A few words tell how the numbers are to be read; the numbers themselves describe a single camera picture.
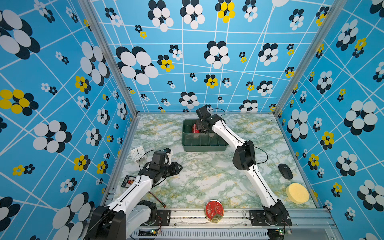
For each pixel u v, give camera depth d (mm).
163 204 782
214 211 726
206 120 784
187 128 1037
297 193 791
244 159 646
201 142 1050
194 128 1044
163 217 733
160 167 667
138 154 937
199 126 937
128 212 445
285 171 875
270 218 646
